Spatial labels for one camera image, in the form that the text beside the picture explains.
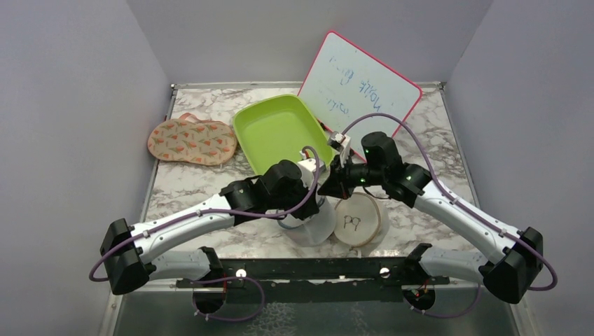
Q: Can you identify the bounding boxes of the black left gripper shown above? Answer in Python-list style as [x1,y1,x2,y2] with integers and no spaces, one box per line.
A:
[268,177,319,223]

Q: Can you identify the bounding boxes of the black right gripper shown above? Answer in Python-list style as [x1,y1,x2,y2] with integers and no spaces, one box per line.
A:
[317,153,386,202]

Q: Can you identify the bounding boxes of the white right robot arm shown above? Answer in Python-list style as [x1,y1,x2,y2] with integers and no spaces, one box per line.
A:
[318,132,544,304]

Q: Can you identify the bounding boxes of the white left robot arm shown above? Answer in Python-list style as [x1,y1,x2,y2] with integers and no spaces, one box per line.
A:
[89,158,324,295]

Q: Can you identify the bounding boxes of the round beige glasses pouch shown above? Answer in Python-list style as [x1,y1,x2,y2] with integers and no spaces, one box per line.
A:
[333,192,389,248]

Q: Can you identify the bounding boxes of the green plastic tray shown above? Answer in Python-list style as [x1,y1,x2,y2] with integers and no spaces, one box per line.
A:
[233,94,333,175]

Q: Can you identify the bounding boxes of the floral peach fabric pouch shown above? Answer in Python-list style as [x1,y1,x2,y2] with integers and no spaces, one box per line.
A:
[147,113,238,166]

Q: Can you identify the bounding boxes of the pink framed whiteboard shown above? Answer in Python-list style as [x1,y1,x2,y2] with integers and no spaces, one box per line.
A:
[298,31,422,158]

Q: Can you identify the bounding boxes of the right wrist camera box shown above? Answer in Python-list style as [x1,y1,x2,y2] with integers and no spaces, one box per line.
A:
[327,132,351,168]

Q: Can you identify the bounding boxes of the black front mounting rail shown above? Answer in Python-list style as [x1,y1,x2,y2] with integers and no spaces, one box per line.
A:
[175,257,450,304]

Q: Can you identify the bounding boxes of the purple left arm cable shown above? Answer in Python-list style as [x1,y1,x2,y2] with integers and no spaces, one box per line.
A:
[88,146,322,323]

